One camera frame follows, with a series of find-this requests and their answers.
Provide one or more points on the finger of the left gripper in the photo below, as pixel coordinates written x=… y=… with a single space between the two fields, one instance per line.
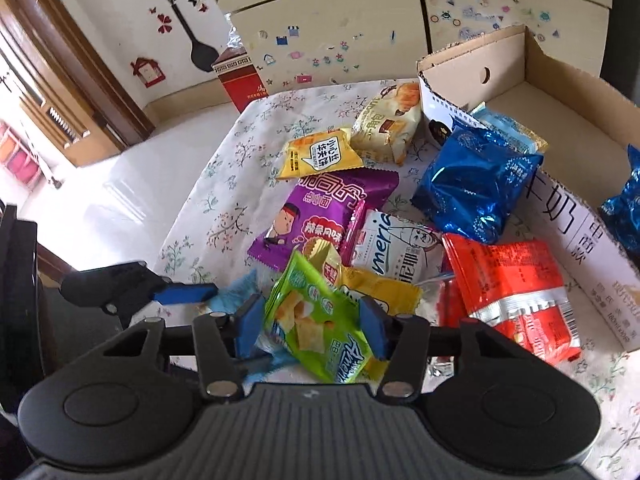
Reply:
x=179 y=293

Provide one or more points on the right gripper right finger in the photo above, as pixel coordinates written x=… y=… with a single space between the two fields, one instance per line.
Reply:
x=402 y=341

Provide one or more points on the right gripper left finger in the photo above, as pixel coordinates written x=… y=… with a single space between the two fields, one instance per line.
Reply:
x=222 y=343

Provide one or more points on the small yellow snack pack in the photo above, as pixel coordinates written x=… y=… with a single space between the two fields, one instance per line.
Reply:
x=393 y=296

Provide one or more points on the green America snack pack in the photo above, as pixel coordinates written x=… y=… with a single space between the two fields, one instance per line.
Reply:
x=317 y=323

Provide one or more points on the light blue America snack pack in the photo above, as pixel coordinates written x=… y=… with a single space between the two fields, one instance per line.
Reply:
x=397 y=248

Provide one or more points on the red noodle pack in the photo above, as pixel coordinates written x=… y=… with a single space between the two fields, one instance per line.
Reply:
x=517 y=289

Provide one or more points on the purple snack pack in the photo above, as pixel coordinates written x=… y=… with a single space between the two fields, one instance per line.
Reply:
x=321 y=208

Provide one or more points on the blue foil pack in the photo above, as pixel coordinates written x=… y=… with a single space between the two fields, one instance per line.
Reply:
x=620 y=213
x=471 y=187

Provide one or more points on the yellow little waffle pack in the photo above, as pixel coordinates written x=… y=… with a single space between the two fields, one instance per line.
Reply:
x=318 y=153

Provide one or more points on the cream bread pack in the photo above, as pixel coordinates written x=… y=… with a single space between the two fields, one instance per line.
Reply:
x=384 y=129

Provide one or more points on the light blue barcode snack pack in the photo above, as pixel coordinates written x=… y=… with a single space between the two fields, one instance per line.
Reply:
x=518 y=136

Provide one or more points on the red gift box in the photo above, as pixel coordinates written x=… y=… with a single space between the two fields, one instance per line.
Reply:
x=239 y=77

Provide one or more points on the cardboard milk box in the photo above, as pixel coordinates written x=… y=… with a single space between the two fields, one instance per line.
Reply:
x=588 y=126

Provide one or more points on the cream sideboard cabinet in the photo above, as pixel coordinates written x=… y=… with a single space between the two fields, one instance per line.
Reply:
x=302 y=43

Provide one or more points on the wooden door frame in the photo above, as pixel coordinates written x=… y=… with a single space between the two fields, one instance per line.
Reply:
x=64 y=87

